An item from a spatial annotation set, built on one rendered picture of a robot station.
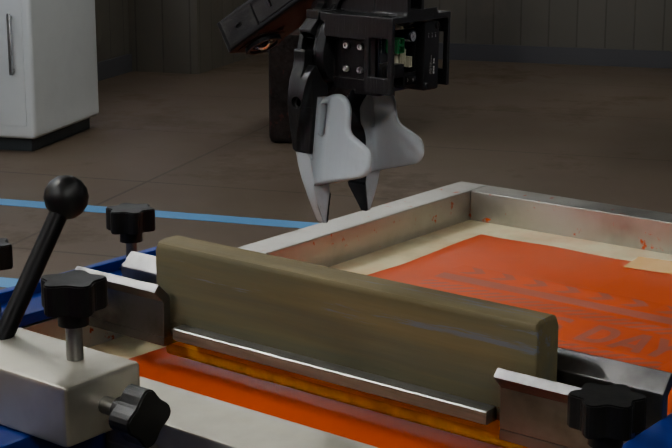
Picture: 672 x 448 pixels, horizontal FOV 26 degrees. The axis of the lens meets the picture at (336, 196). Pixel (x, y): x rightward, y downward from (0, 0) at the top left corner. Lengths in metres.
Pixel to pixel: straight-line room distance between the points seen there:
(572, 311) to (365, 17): 0.47
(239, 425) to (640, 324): 0.57
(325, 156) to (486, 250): 0.57
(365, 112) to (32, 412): 0.36
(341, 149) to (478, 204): 0.69
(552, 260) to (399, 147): 0.50
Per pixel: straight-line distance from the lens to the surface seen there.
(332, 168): 1.02
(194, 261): 1.16
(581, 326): 1.32
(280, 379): 1.14
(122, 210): 1.29
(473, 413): 1.01
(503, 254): 1.55
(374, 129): 1.07
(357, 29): 0.99
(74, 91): 7.62
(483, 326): 1.00
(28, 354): 0.87
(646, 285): 1.46
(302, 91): 1.00
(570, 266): 1.51
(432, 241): 1.60
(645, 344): 1.28
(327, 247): 1.49
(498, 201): 1.67
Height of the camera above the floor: 1.35
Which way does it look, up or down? 13 degrees down
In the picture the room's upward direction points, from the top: straight up
